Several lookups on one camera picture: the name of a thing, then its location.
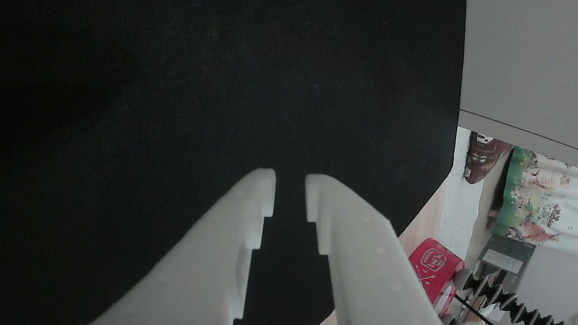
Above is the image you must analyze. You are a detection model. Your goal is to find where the black flexible tripod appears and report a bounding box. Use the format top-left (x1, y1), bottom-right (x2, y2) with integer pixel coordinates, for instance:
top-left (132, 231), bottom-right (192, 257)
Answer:
top-left (453, 269), bottom-right (566, 325)

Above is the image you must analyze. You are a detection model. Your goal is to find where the floral cloth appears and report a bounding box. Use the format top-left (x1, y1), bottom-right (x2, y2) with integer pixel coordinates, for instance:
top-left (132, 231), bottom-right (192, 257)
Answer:
top-left (493, 147), bottom-right (578, 258)

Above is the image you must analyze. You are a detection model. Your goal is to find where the black cable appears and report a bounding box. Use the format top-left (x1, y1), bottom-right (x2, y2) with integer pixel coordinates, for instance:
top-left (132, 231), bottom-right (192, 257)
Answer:
top-left (454, 294), bottom-right (495, 325)

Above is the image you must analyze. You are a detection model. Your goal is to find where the grey box with label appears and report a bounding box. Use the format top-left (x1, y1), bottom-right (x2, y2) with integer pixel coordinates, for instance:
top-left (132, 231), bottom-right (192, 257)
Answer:
top-left (474, 232), bottom-right (536, 294)

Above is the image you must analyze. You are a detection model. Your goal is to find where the red box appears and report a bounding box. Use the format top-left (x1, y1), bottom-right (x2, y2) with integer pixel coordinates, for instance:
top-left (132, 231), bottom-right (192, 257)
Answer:
top-left (409, 238), bottom-right (465, 317)

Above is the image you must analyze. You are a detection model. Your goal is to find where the dark red patterned fabric item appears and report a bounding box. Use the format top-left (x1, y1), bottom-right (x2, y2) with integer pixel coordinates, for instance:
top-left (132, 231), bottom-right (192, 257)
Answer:
top-left (464, 132), bottom-right (514, 184)

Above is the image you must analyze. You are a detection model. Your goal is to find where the black mat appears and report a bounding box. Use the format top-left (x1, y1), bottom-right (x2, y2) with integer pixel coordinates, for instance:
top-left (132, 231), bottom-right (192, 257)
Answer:
top-left (0, 0), bottom-right (466, 325)

